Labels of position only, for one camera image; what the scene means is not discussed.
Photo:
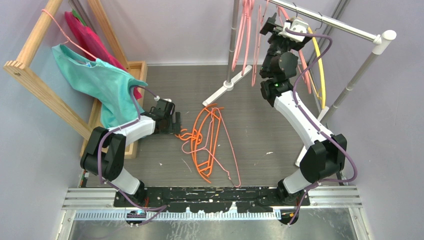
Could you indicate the metal clothes rail stand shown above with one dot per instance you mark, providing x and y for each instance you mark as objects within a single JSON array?
[{"x": 380, "y": 41}]

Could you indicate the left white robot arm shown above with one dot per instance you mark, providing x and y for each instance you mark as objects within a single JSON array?
[{"x": 105, "y": 150}]

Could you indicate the teal mesh shirt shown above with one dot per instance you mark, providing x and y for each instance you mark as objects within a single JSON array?
[{"x": 101, "y": 80}]

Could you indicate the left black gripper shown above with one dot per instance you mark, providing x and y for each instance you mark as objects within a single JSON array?
[{"x": 173, "y": 128}]

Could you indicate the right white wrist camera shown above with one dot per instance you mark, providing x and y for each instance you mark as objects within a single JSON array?
[{"x": 297, "y": 26}]

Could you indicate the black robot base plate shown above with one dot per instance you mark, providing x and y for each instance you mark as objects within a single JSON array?
[{"x": 249, "y": 201}]

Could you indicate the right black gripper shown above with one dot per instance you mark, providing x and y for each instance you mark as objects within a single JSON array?
[{"x": 270, "y": 26}]

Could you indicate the magenta shirt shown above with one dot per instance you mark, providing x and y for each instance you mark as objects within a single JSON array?
[{"x": 92, "y": 47}]

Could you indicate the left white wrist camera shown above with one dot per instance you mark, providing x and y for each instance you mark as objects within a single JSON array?
[{"x": 160, "y": 99}]

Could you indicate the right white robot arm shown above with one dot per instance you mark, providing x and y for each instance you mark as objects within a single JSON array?
[{"x": 324, "y": 155}]

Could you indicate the yellow wire hanger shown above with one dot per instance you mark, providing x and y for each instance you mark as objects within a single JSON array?
[{"x": 322, "y": 95}]

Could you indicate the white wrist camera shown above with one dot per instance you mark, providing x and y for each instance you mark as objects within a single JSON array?
[
  {"x": 297, "y": 26},
  {"x": 160, "y": 99}
]

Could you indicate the wooden clothes rack frame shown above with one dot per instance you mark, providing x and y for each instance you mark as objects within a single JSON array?
[{"x": 20, "y": 69}]

